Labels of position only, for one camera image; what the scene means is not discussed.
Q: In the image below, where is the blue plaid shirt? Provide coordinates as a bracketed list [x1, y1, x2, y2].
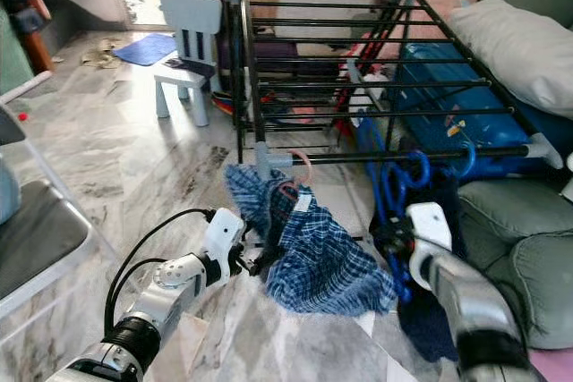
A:
[224, 164, 386, 316]

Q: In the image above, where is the dark navy garment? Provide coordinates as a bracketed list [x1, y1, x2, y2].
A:
[363, 172, 466, 363]

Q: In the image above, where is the long black arm cable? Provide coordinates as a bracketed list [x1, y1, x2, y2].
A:
[104, 208, 216, 336]

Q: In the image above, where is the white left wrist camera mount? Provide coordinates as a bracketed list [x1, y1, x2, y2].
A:
[202, 208, 244, 267]

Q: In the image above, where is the short black arm cable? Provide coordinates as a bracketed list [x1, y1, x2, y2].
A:
[112, 255, 178, 329]

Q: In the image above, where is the white kids chair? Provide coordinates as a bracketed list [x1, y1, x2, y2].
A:
[152, 0, 223, 127]

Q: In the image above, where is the blue floor mat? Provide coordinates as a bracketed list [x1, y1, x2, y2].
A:
[112, 33, 178, 67]

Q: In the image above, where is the pink hanger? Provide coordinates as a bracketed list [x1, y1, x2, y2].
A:
[278, 149, 314, 204]

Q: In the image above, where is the grey pillow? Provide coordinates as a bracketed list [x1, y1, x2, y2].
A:
[448, 0, 573, 119]

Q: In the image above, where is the green leather sofa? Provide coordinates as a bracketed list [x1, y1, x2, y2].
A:
[457, 176, 573, 352]

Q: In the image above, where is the black metal drying rack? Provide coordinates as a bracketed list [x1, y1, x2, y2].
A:
[219, 0, 565, 222]

